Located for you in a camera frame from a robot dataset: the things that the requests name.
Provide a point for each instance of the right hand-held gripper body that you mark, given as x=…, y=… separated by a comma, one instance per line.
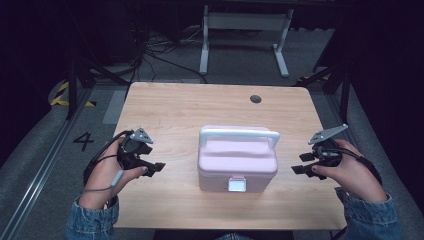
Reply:
x=328, y=156

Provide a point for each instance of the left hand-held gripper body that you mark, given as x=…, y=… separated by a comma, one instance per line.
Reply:
x=130, y=156

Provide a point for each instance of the person's right hand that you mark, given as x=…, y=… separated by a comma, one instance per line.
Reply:
x=353, y=173

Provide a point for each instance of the person's left hand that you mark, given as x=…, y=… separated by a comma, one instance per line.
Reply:
x=103, y=176

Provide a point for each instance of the black tripod stand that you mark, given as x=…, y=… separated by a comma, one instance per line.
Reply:
x=336, y=81
x=80, y=78

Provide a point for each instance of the round grey table grommet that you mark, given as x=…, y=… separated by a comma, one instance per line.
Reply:
x=255, y=99

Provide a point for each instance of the person's denim leg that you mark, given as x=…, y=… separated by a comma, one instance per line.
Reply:
x=233, y=237

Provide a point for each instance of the metal floor rail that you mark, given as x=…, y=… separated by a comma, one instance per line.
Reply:
x=40, y=173

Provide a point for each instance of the white metal table frame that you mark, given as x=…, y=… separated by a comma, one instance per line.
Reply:
x=246, y=21

